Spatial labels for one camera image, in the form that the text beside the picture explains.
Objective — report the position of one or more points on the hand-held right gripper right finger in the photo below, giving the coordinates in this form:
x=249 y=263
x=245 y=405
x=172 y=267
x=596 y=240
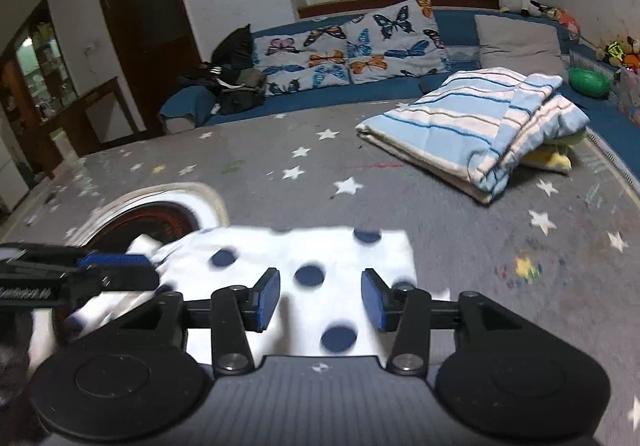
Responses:
x=375 y=300

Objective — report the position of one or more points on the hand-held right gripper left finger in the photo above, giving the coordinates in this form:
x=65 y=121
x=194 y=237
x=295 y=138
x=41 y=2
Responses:
x=267 y=300

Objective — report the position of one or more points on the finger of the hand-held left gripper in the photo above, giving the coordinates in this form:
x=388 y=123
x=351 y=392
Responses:
x=117 y=260

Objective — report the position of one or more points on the white dark-dotted pants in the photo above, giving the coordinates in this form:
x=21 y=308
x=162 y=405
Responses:
x=320 y=251

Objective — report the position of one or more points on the round table heater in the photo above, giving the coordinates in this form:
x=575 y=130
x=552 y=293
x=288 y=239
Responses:
x=150 y=221

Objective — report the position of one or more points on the grey star print tablecloth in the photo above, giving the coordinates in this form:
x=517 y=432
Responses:
x=400 y=196

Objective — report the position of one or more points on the dark wooden furniture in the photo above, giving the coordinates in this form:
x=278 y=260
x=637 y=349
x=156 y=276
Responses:
x=97 y=118

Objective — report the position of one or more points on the blue striped folded blanket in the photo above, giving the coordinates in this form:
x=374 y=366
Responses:
x=460 y=125

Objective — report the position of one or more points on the glass display cabinet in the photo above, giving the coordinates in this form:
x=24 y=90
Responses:
x=37 y=75

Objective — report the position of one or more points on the black bag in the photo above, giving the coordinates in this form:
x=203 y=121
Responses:
x=230 y=75

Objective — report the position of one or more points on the yellow plush under blanket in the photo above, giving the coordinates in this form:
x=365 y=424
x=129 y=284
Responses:
x=555 y=156

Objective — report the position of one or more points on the dark wooden door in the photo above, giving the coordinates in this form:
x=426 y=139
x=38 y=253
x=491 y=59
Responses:
x=145 y=30

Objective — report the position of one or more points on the butterfly print pillow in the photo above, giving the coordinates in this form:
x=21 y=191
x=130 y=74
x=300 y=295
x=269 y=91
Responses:
x=300 y=58
x=395 y=38

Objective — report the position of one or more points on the blue sofa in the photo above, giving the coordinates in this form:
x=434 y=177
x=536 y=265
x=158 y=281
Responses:
x=450 y=28

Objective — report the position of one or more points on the grey pillow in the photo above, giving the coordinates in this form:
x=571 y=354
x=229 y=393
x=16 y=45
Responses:
x=520 y=45

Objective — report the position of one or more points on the green ball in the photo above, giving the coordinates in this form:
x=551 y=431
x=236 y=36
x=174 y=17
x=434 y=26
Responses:
x=590 y=81

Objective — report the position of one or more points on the black and white plush toy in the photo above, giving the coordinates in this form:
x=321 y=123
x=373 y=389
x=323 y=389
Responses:
x=517 y=0

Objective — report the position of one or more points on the pink orange plush toy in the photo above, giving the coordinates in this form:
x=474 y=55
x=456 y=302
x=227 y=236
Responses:
x=565 y=19

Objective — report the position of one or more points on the yellow green plush toy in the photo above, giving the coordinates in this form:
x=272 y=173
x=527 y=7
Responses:
x=619 y=50

